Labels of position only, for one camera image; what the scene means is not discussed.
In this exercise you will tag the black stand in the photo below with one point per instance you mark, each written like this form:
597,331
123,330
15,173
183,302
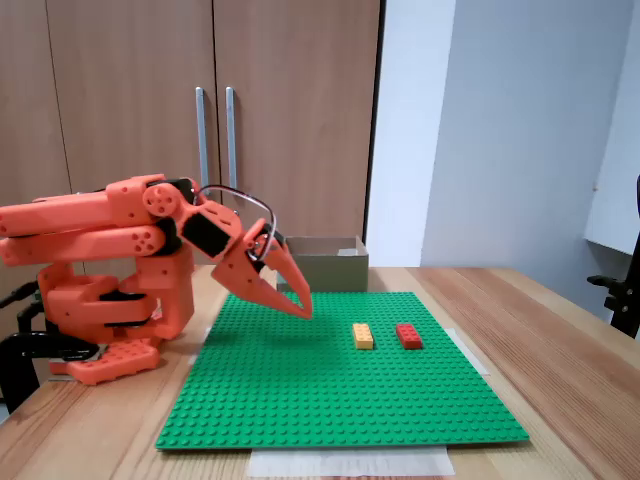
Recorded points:
625,305

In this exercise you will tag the green lego baseplate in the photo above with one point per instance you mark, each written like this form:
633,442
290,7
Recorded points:
300,390

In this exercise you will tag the red lego block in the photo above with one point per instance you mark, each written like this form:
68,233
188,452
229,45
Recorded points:
409,336

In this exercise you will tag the yellow lego block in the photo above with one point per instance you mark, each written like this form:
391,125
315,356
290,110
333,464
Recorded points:
363,336

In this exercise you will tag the brown wooden cabinet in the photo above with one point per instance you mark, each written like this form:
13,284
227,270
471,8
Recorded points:
300,75

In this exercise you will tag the translucent masking tape strip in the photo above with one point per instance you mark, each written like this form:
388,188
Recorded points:
202,345
472,355
350,462

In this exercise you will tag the open cardboard box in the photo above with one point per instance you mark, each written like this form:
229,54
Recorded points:
340,272

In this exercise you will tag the black table clamp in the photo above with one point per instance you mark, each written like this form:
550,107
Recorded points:
20,350

